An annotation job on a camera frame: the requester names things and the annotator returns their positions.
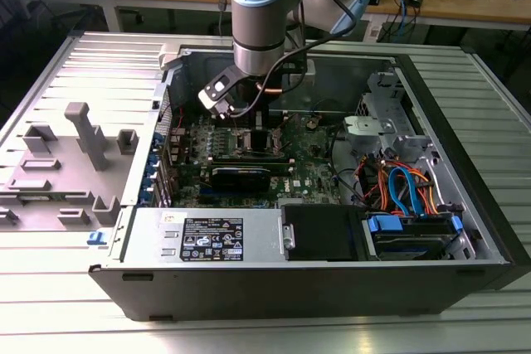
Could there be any black graphics card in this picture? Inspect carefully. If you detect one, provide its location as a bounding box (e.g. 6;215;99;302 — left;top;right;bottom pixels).
208;164;271;194

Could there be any blue network cable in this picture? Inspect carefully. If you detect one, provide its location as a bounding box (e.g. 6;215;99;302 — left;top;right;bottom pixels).
393;0;412;38

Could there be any green motherboard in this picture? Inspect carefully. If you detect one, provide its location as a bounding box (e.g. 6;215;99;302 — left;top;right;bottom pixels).
164;109;346;210

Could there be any open black PC case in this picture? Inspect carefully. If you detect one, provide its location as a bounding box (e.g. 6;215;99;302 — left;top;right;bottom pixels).
87;41;531;322

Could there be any blue plastic clip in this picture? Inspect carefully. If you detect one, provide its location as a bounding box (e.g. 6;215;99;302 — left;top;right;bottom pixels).
85;229;109;247

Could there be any dark chair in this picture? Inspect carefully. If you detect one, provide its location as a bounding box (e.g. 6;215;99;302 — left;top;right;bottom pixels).
0;0;107;94

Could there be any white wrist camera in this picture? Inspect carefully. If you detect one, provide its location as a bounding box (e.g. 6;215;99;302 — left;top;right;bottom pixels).
197;66;237;119

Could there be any CPU socket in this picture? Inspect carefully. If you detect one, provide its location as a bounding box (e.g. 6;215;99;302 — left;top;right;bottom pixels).
235;127;285;157

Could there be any thin red black wire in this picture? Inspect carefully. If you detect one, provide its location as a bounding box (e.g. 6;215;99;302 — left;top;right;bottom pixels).
160;104;186;131

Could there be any blue flat data wire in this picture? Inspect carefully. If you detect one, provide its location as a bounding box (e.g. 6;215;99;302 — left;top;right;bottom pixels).
387;165;425;218

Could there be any silver power supply unit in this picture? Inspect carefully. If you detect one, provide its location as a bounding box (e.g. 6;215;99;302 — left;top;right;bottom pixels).
119;206;288;264

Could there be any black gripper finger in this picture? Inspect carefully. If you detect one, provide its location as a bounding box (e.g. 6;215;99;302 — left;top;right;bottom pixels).
250;113;271;153

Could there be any orange wire bundle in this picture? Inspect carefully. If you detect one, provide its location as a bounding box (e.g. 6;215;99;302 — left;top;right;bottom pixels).
357;155;393;211
416;169;442;215

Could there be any silver metal bracket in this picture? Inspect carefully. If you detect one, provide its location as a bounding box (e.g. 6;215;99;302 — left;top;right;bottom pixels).
342;114;394;148

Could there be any black looped wire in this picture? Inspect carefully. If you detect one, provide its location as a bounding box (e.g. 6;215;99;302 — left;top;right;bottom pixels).
309;98;346;124

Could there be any black camera cable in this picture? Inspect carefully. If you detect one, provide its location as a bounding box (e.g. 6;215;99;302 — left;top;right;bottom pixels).
227;0;358;119

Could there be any grey parts rack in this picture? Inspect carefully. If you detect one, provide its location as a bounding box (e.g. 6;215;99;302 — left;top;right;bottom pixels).
0;100;140;234

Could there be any hard disk in blue carrier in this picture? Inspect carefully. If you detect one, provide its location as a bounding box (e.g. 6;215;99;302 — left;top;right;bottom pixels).
363;211;466;263

